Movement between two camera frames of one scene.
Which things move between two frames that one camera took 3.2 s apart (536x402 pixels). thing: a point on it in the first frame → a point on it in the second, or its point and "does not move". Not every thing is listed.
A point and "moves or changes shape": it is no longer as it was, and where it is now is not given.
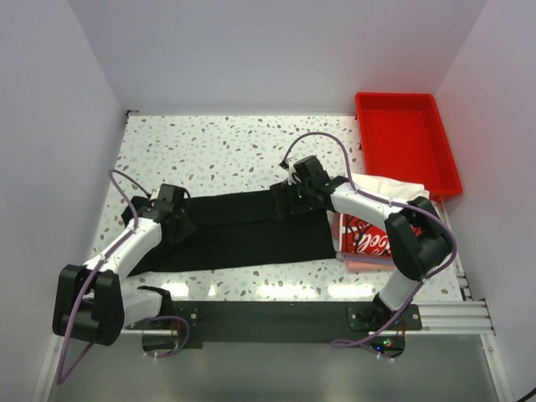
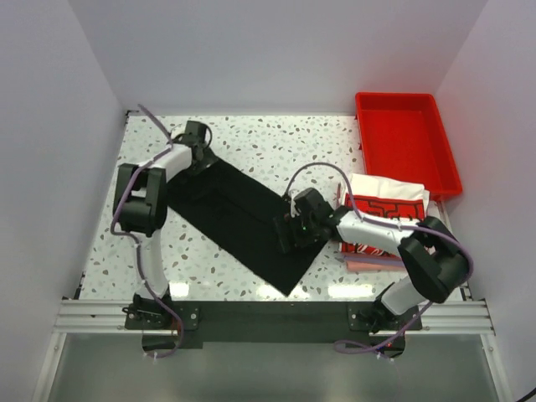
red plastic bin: x=404 y=137 does not move
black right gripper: x=284 y=191 → x=284 y=224
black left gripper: x=187 y=229 → x=208 y=160
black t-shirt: x=241 y=226 moves or changes shape
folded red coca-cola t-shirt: x=362 y=235 does not move
